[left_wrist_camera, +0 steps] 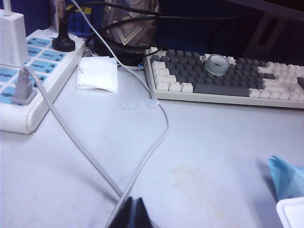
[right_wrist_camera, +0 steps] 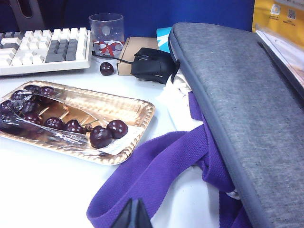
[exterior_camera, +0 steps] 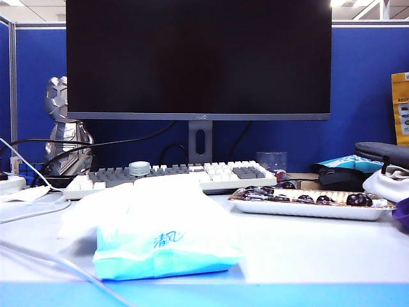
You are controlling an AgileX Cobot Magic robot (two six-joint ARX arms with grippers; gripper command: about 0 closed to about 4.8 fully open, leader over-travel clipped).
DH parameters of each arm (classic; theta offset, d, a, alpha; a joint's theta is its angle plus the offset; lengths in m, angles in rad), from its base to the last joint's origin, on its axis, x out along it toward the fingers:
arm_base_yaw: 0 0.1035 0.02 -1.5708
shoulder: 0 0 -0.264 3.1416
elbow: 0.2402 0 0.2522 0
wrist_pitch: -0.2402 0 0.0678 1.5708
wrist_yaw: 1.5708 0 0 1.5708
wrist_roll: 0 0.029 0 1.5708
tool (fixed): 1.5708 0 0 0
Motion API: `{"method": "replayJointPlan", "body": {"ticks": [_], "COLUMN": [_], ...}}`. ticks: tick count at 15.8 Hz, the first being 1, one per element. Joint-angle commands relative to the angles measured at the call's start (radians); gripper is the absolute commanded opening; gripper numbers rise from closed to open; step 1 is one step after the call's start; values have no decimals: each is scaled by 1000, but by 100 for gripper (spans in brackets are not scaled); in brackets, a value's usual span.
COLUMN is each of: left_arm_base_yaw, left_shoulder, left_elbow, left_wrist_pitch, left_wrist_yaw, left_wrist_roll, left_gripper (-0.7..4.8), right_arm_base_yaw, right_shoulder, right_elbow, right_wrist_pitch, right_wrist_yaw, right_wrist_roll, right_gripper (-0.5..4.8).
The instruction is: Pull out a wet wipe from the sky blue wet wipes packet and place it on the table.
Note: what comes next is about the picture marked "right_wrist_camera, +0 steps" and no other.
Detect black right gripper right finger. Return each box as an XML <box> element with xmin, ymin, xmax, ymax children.
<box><xmin>136</xmin><ymin>199</ymin><xmax>153</xmax><ymax>228</ymax></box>

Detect brown cardboard box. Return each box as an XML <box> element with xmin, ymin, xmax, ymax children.
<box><xmin>116</xmin><ymin>37</ymin><xmax>165</xmax><ymax>76</ymax></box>

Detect grey fabric laptop sleeve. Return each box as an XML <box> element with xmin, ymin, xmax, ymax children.
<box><xmin>168</xmin><ymin>22</ymin><xmax>304</xmax><ymax>228</ymax></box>

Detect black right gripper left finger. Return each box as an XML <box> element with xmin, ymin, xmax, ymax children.
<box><xmin>111</xmin><ymin>199</ymin><xmax>137</xmax><ymax>228</ymax></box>

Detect white tote bag purple straps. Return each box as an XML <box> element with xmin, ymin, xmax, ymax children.
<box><xmin>86</xmin><ymin>72</ymin><xmax>253</xmax><ymax>228</ymax></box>

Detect clear plastic folder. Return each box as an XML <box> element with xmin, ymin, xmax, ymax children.
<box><xmin>255</xmin><ymin>23</ymin><xmax>304</xmax><ymax>89</ymax></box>

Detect black computer mouse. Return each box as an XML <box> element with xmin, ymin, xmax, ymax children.
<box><xmin>131</xmin><ymin>47</ymin><xmax>178</xmax><ymax>85</ymax></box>

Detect yellow paper package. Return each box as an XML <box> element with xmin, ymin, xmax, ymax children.
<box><xmin>251</xmin><ymin>0</ymin><xmax>304</xmax><ymax>48</ymax></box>

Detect teal and white packet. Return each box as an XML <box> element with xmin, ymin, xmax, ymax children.
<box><xmin>156</xmin><ymin>26</ymin><xmax>173</xmax><ymax>54</ymax></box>

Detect white printed label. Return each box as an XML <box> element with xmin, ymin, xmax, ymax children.
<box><xmin>98</xmin><ymin>126</ymin><xmax>143</xmax><ymax>156</ymax></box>

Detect white and grey keyboard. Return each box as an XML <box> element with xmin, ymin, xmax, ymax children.
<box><xmin>0</xmin><ymin>27</ymin><xmax>92</xmax><ymax>76</ymax></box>

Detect clear glass with red ribbon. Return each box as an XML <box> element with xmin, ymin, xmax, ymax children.
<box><xmin>88</xmin><ymin>13</ymin><xmax>125</xmax><ymax>59</ymax></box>

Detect grey monitor stand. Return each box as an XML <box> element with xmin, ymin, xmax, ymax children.
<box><xmin>9</xmin><ymin>0</ymin><xmax>46</xmax><ymax>31</ymax></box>

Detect gold rectangular tray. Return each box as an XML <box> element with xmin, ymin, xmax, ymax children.
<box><xmin>0</xmin><ymin>80</ymin><xmax>156</xmax><ymax>166</ymax></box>

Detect black mouse cable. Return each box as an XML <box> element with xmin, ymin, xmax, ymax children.
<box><xmin>91</xmin><ymin>51</ymin><xmax>136</xmax><ymax>65</ymax></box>

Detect dark red cherry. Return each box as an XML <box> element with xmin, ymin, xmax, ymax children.
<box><xmin>99</xmin><ymin>61</ymin><xmax>114</xmax><ymax>76</ymax></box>
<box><xmin>43</xmin><ymin>116</ymin><xmax>66</xmax><ymax>131</ymax></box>
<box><xmin>37</xmin><ymin>86</ymin><xmax>58</xmax><ymax>104</ymax></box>
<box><xmin>10</xmin><ymin>90</ymin><xmax>34</xmax><ymax>102</ymax></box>
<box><xmin>21</xmin><ymin>113</ymin><xmax>44</xmax><ymax>126</ymax></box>
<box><xmin>19</xmin><ymin>100</ymin><xmax>40</xmax><ymax>115</ymax></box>
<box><xmin>106</xmin><ymin>119</ymin><xmax>129</xmax><ymax>140</ymax></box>
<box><xmin>64</xmin><ymin>119</ymin><xmax>86</xmax><ymax>135</ymax></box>
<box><xmin>89</xmin><ymin>125</ymin><xmax>114</xmax><ymax>149</ymax></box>
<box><xmin>0</xmin><ymin>100</ymin><xmax>17</xmax><ymax>115</ymax></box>
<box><xmin>23</xmin><ymin>85</ymin><xmax>40</xmax><ymax>94</ymax></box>

